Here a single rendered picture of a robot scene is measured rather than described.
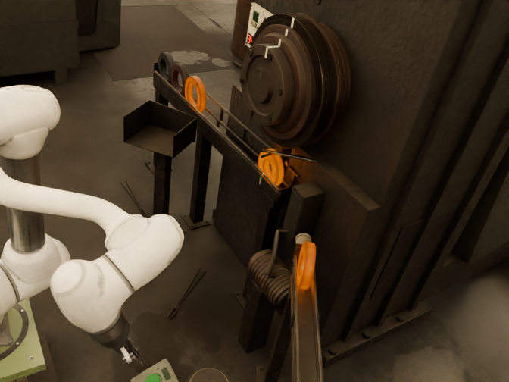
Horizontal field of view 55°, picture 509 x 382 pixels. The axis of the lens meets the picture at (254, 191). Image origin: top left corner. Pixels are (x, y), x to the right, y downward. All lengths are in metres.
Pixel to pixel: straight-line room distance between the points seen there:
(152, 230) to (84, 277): 0.17
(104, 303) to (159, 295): 1.39
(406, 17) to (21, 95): 1.07
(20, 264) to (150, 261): 0.74
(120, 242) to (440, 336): 1.90
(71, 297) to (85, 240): 1.69
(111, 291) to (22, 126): 0.54
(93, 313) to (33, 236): 0.67
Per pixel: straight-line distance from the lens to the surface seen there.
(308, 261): 1.57
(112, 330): 1.11
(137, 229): 1.05
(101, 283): 1.02
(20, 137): 1.39
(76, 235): 2.71
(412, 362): 2.47
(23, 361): 1.79
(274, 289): 1.82
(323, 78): 1.60
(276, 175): 1.93
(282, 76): 1.62
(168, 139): 2.33
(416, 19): 1.53
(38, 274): 1.74
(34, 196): 1.17
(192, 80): 2.50
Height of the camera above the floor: 1.84
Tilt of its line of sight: 37 degrees down
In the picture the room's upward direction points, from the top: 11 degrees clockwise
